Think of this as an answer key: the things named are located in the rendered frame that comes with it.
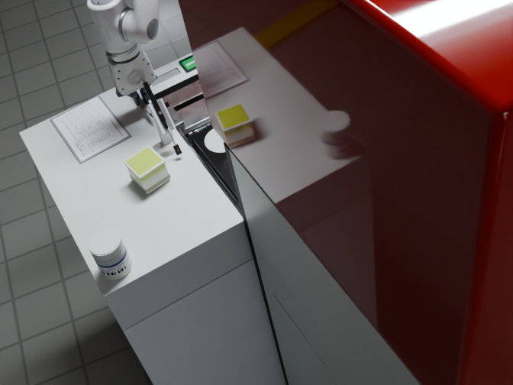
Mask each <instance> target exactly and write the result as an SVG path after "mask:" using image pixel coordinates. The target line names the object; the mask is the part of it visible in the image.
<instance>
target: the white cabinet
mask: <svg viewBox="0 0 513 385"><path fill-rule="evenodd" d="M123 332H124V334H125V336H126V337H127V339H128V341H129V342H130V344H131V347H132V348H133V349H134V352H135V353H136V355H137V357H138V359H139V360H140V362H141V364H142V365H143V367H144V370H145V371H146V372H147V375H148V376H149V378H150V380H151V381H152V383H153V385H286V381H285V378H284V374H283V372H282V366H281V363H280V359H279V355H278V351H277V348H276V343H275V339H274V337H273V331H272V328H271V324H270V321H269V316H268V313H267V310H266V304H265V302H264V298H263V293H262V290H261V286H260V282H259V278H258V275H257V269H256V267H255V263H254V260H253V258H252V259H250V260H248V261H246V262H245V263H243V264H241V265H240V266H238V267H235V268H234V269H233V270H230V271H228V272H227V273H225V274H223V275H221V276H219V277H218V278H216V279H214V280H212V281H211V282H209V283H207V284H205V285H204V286H201V287H200V288H198V289H196V290H194V291H193V292H191V293H189V294H187V295H186V296H184V297H182V298H181V299H178V300H176V301H175V302H173V303H171V304H169V305H168V306H166V307H164V308H162V309H161V310H159V311H157V312H155V313H154V314H152V315H149V316H148V317H146V318H145V319H142V320H141V321H139V322H137V323H135V324H134V325H132V326H130V327H128V328H126V329H125V330H123Z"/></svg>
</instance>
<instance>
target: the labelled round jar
mask: <svg viewBox="0 0 513 385"><path fill-rule="evenodd" d="M88 248H89V251H90V253H91V254H92V256H93V258H94V260H95V262H96V264H97V266H98V268H99V269H100V271H101V272H102V275H103V276H104V277H105V278H107V279H109V280H117V279H121V278H122V277H124V276H126V275H127V274H128V273H129V272H130V270H131V268H132V260H131V257H130V255H129V253H128V252H127V249H126V247H125V245H124V243H123V241H122V239H121V236H120V235H119V234H118V232H117V231H115V230H113V229H103V230H101V231H98V232H96V233H95V234H94V235H93V236H92V237H91V238H90V240H89V243H88Z"/></svg>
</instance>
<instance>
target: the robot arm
mask: <svg viewBox="0 0 513 385"><path fill-rule="evenodd" d="M133 5H134V9H132V8H130V7H128V6H127V5H126V3H125V1H124V0H88V1H87V6H88V9H89V12H90V14H91V16H92V20H93V21H94V24H95V27H96V29H97V32H98V35H99V37H100V39H101V41H102V44H103V47H104V48H105V52H106V54H105V55H106V57H107V58H108V65H109V69H110V72H111V77H112V79H113V82H114V85H115V86H116V95H117V97H122V96H125V95H126V96H129V97H132V98H134V101H135V104H136V105H137V106H140V107H141V108H142V109H143V108H144V105H143V103H142V101H141V98H140V96H139V95H138V94H137V92H136V91H137V90H138V89H139V90H140V94H141V96H142V99H143V100H144V101H145V103H146V104H147V105H149V100H150V97H149V96H148V94H147V91H146V89H145V88H144V85H143V80H142V79H145V81H147V82H148V84H149V86H150V85H151V83H152V82H154V81H155V80H156V79H157V76H156V74H155V72H154V70H153V67H152V65H151V63H150V61H149V58H148V56H147V55H146V53H145V51H144V49H143V48H142V47H141V46H140V44H150V43H152V42H153V41H154V40H155V39H156V36H157V32H158V28H159V0H133Z"/></svg>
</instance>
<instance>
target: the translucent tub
mask: <svg viewBox="0 0 513 385"><path fill-rule="evenodd" d="M165 162H166V161H165V160H164V159H163V158H162V157H161V156H160V155H159V154H158V153H157V152H156V151H155V150H154V149H153V148H152V147H151V146H149V145H148V146H147V147H145V148H144V149H142V150H140V151H139V152H137V153H136V154H135V155H133V156H131V157H129V158H128V159H126V160H125V161H124V162H123V163H124V164H125V165H126V166H127V169H128V171H129V174H130V178H131V179H132V180H133V181H134V182H135V183H136V184H137V185H138V186H139V187H140V188H141V189H142V190H143V191H144V192H145V193H146V194H149V193H151V192H152V191H154V190H155V189H156V188H158V187H159V186H161V185H163V184H164V183H165V182H167V181H168V180H169V179H170V177H171V176H170V174H169V173H168V171H167V168H166V164H165Z"/></svg>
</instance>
